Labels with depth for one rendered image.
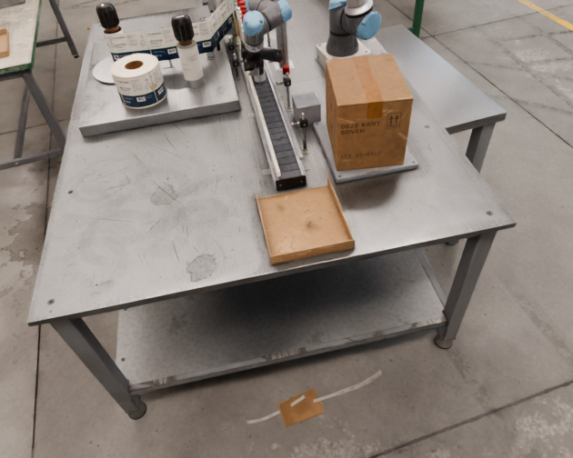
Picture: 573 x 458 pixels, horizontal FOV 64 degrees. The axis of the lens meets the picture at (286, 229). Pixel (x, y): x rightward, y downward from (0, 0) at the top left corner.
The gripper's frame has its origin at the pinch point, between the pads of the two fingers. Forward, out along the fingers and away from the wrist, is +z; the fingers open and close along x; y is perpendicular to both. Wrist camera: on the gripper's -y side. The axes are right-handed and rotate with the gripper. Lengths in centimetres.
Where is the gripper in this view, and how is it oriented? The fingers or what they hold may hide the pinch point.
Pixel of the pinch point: (260, 73)
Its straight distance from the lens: 209.7
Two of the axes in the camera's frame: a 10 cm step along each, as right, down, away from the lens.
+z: -0.4, 2.3, 9.7
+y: -9.8, 1.9, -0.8
